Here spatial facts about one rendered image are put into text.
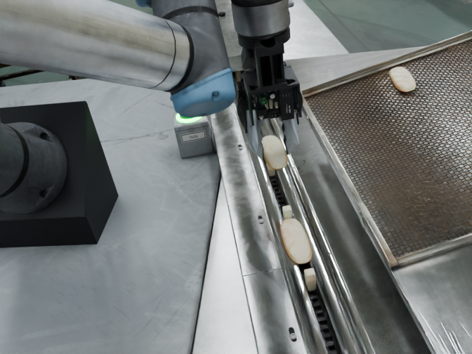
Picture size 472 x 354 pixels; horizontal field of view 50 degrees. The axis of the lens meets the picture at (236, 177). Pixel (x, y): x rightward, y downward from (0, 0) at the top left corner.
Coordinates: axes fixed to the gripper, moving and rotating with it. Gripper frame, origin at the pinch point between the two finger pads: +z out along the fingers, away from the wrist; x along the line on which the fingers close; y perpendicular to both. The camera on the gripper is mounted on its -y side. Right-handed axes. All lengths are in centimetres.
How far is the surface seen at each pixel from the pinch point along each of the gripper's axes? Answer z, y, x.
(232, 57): 2.7, -45.4, -2.2
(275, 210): 9.0, 4.9, -1.3
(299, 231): 8.0, 11.9, 1.1
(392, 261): 4.8, 24.0, 10.8
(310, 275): 7.0, 21.8, 0.6
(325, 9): 95, -337, 94
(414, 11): 95, -299, 152
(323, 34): 13, -75, 27
